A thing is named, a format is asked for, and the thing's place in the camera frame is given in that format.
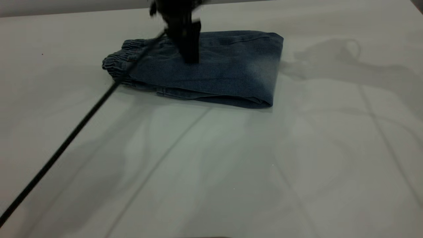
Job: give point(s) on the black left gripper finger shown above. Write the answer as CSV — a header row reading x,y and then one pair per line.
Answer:
x,y
190,43

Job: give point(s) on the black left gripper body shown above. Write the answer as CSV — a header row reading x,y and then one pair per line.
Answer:
x,y
175,11

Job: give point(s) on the blue denim shorts basketball print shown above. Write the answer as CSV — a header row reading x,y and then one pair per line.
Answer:
x,y
231,72

